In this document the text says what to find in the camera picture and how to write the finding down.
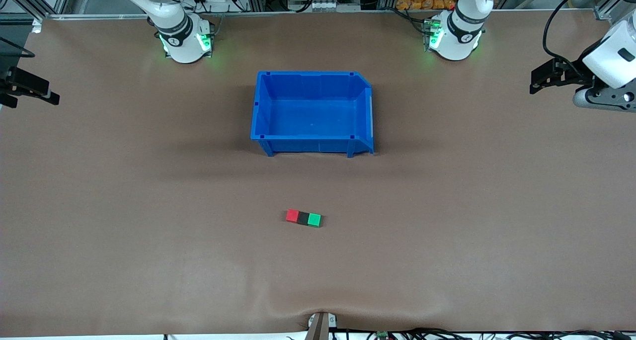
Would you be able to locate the small black cube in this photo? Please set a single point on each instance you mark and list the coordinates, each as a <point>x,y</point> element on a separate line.
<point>303,218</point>

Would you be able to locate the small green cube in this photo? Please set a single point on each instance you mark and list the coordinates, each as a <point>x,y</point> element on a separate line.
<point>314,220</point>

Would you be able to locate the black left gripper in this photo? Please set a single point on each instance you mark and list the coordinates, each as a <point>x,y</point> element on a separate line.
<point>573,74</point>

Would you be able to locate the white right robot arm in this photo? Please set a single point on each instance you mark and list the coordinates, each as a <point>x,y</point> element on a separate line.
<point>175,29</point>

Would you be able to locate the small green connector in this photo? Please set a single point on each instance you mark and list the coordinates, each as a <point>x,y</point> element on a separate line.
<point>382,335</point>

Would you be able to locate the blue plastic storage bin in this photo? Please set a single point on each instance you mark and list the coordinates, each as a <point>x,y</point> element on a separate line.
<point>313,114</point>

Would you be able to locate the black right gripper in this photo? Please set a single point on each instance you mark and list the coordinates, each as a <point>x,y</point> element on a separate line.
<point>14,80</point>

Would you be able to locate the metal table clamp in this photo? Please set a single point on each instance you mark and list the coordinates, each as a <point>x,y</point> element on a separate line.
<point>321,326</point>

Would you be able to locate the small red cube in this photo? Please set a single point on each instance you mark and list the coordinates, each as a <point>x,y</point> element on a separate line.
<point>292,215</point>

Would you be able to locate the brown table mat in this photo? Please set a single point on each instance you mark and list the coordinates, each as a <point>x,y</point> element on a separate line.
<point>149,255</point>

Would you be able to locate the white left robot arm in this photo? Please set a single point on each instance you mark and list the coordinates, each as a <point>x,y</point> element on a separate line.
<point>457,32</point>

